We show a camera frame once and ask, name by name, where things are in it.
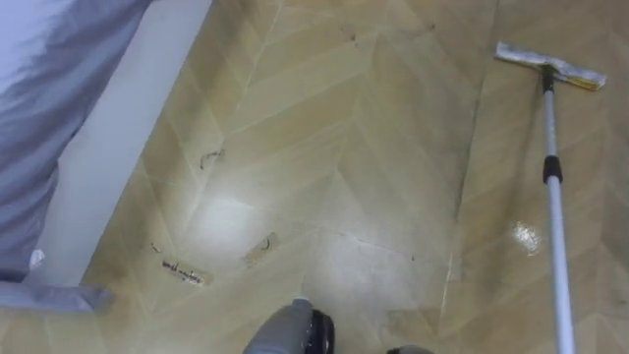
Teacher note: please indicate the mop with silver pole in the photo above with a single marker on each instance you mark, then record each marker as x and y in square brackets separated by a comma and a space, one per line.
[551, 147]

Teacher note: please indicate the small tape piece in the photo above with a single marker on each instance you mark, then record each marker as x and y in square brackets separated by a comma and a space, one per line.
[261, 249]

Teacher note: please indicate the tape label strip with writing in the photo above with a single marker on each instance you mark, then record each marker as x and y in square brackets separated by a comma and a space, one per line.
[184, 273]

